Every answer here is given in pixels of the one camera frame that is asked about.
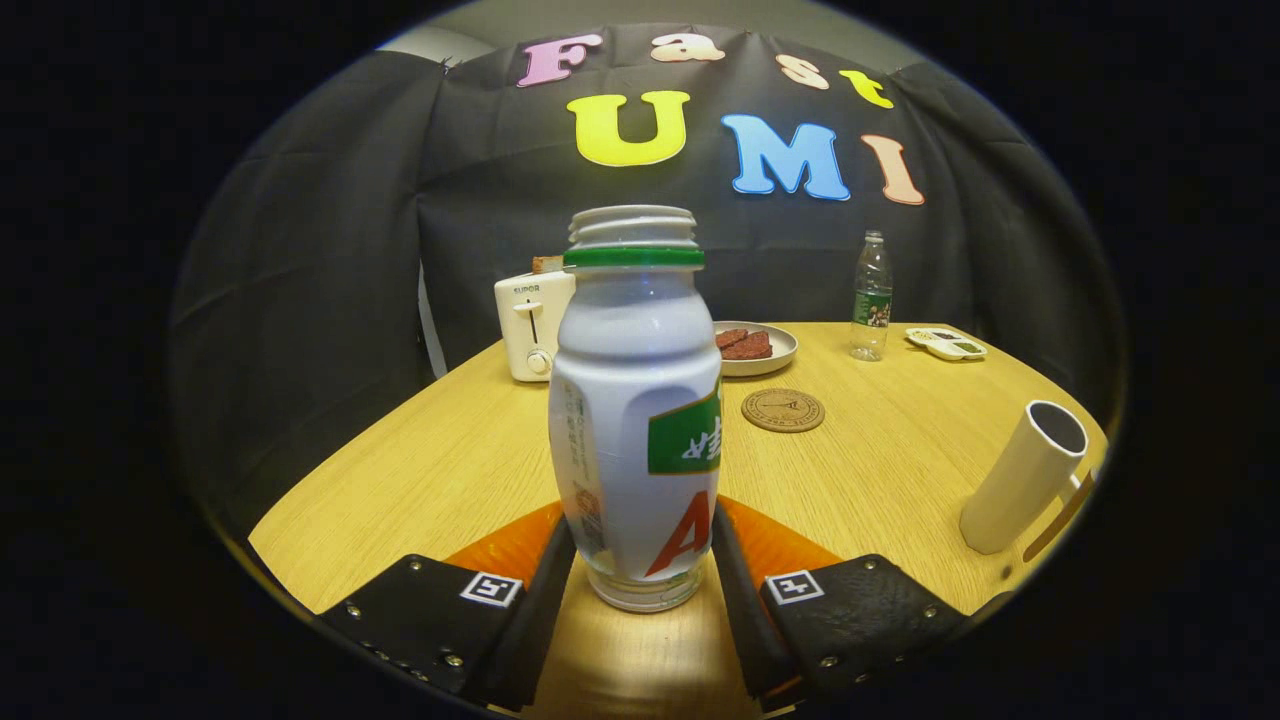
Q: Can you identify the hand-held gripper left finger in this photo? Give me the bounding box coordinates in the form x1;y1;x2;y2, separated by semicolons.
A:
318;500;578;713

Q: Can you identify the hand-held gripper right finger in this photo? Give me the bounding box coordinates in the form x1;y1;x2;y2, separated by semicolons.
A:
712;495;986;713

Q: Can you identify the round brown coaster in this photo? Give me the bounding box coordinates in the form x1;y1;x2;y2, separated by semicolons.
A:
741;388;826;433

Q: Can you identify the white juice bottle green label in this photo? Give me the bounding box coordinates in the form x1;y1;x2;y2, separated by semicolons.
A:
548;205;723;613

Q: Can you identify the white cup wooden handle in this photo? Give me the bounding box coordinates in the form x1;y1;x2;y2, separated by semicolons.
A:
960;400;1096;564

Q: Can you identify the clear plastic water bottle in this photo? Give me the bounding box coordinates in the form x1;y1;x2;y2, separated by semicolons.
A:
851;230;894;362

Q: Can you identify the wooden table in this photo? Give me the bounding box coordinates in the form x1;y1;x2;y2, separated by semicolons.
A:
248;320;1111;720

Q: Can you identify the round grey plate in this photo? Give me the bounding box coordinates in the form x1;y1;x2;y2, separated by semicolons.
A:
713;321;799;378

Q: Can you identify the white toaster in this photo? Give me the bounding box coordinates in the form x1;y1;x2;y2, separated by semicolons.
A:
494;268;577;383

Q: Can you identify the white divided snack tray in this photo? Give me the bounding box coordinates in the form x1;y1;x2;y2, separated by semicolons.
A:
906;327;988;362

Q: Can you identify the black backdrop cloth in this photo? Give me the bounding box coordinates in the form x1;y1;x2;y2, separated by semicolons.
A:
170;22;1126;541

